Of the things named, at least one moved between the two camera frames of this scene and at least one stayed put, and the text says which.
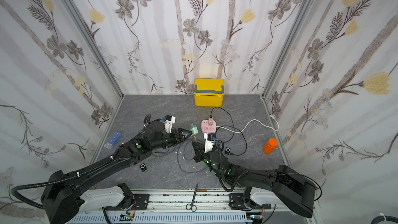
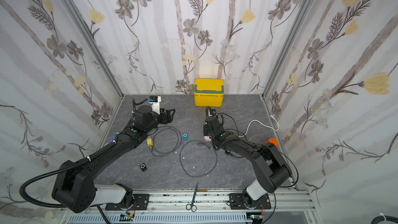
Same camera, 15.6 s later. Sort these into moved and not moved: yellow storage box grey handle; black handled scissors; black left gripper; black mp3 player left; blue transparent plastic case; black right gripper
Moved: black right gripper; black left gripper
Not moved: black handled scissors; black mp3 player left; yellow storage box grey handle; blue transparent plastic case
